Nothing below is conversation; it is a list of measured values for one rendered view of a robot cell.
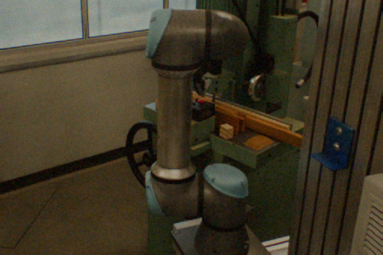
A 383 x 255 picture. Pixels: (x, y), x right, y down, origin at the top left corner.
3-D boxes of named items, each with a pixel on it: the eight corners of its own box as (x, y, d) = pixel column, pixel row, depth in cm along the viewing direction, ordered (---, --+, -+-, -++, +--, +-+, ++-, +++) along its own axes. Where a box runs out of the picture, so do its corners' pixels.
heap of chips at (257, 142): (241, 143, 176) (242, 138, 175) (259, 135, 183) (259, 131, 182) (257, 149, 171) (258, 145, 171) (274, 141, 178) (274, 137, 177)
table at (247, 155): (125, 124, 203) (125, 111, 200) (177, 106, 223) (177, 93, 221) (239, 179, 164) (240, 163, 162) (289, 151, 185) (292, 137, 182)
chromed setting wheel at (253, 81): (244, 102, 197) (247, 74, 192) (263, 96, 205) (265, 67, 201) (250, 105, 195) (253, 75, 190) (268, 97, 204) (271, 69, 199)
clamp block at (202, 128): (163, 135, 187) (163, 114, 184) (187, 126, 196) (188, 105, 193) (191, 148, 178) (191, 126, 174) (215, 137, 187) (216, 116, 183)
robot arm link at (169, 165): (202, 226, 125) (212, 13, 106) (143, 226, 125) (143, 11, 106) (200, 202, 136) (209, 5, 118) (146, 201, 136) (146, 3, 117)
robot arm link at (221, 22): (261, 7, 108) (233, 31, 157) (212, 5, 108) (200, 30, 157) (259, 59, 109) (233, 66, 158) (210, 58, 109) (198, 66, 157)
